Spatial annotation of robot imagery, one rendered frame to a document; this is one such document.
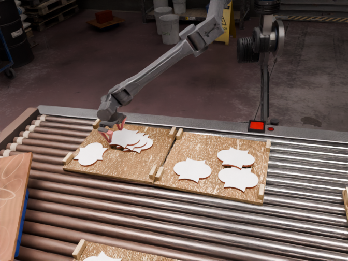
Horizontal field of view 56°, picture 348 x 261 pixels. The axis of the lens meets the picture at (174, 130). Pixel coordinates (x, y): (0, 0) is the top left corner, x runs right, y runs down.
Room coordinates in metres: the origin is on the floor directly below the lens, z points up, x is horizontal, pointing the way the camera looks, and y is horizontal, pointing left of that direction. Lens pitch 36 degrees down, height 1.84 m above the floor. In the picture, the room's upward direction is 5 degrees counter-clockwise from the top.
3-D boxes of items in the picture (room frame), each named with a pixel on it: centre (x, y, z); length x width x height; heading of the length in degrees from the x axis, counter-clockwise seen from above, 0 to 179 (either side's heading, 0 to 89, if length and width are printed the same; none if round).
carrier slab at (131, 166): (1.16, 0.24, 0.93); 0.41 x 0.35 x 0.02; 70
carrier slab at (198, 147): (1.01, -0.16, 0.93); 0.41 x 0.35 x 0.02; 69
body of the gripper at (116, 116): (1.22, 0.27, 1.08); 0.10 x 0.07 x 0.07; 154
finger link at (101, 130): (1.19, 0.28, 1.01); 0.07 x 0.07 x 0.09; 64
